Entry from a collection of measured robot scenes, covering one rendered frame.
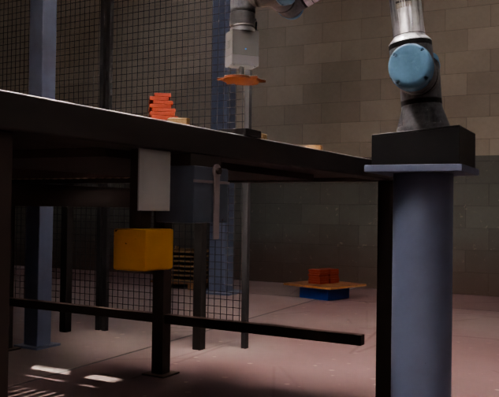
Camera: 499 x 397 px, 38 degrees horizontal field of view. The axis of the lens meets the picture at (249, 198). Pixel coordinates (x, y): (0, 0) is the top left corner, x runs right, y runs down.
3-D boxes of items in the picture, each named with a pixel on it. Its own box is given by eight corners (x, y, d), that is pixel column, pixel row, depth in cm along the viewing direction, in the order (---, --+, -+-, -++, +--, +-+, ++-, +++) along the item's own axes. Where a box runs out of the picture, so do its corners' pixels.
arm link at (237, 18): (226, 15, 218) (251, 18, 221) (226, 30, 218) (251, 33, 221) (235, 9, 211) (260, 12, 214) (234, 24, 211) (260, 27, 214)
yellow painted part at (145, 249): (173, 268, 143) (175, 150, 143) (145, 272, 135) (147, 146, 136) (141, 266, 147) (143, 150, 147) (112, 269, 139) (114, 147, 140)
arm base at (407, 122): (458, 133, 211) (456, 99, 212) (438, 128, 199) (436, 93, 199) (409, 139, 220) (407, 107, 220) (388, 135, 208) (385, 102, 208)
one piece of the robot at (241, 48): (250, 26, 223) (249, 79, 223) (222, 23, 220) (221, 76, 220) (262, 19, 214) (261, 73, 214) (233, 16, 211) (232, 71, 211)
